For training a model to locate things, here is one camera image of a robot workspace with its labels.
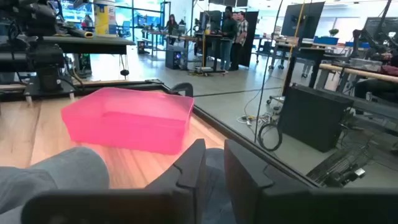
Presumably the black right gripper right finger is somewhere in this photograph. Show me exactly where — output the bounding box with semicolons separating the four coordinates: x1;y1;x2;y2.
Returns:
223;139;398;224

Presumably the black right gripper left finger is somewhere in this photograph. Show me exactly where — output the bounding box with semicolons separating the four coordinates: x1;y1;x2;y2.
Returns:
21;139;208;224

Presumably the dark grey towel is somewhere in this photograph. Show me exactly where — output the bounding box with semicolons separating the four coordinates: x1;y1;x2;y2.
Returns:
0;146;237;224

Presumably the large black computer tower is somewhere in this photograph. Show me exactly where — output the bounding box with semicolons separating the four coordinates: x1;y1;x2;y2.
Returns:
278;84;354;153

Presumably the pink translucent plastic bin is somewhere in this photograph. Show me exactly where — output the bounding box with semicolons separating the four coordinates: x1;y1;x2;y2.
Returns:
60;86;195;156

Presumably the black clamp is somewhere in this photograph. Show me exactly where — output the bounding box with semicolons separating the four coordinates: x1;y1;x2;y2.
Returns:
170;82;194;98

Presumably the small black computer tower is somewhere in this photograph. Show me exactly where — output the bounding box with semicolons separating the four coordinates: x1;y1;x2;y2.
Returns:
165;46;188;70

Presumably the person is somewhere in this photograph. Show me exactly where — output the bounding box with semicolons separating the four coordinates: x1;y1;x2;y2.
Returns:
219;6;239;72
164;14;179;46
353;49;398;103
231;11;249;71

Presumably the wooden pole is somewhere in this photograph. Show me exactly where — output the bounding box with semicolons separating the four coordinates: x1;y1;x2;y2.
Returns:
319;63;398;84

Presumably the black standing desk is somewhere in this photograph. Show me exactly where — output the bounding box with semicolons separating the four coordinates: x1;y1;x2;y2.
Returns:
198;32;228;74

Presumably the black divider panel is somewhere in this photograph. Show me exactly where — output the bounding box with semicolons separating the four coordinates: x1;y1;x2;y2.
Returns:
241;11;259;68

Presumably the blue storage bin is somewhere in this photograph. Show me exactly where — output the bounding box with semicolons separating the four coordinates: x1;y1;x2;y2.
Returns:
313;35;340;46

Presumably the black side table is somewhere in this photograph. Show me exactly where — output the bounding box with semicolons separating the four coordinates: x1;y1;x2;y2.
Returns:
0;35;137;56

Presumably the black monitor on stand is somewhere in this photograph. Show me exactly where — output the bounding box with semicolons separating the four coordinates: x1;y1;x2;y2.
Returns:
280;1;326;40

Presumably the black yellow tool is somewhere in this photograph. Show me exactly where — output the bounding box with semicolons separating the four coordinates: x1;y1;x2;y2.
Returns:
66;27;95;39

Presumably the yellow white wipes canister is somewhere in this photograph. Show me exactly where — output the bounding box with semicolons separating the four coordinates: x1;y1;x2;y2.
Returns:
93;0;117;37

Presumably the coiled black cable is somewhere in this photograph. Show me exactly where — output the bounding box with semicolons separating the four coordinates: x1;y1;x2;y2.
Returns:
257;122;284;152

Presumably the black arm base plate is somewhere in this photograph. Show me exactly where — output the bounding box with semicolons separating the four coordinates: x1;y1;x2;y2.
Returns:
24;75;77;98

